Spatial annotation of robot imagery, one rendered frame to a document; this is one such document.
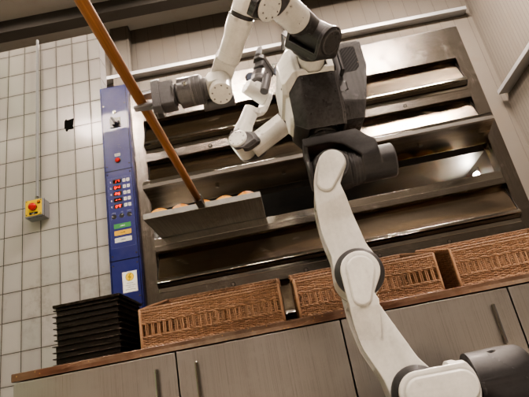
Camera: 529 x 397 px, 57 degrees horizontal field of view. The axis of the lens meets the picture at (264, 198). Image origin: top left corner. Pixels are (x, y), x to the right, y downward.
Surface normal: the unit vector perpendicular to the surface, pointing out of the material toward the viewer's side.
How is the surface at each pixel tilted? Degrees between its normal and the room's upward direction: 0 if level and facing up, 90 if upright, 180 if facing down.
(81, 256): 90
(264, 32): 90
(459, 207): 70
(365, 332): 115
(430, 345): 90
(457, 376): 90
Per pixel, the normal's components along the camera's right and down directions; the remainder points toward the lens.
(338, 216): 0.09, 0.02
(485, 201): -0.15, -0.66
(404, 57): -0.09, -0.36
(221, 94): 0.10, 0.58
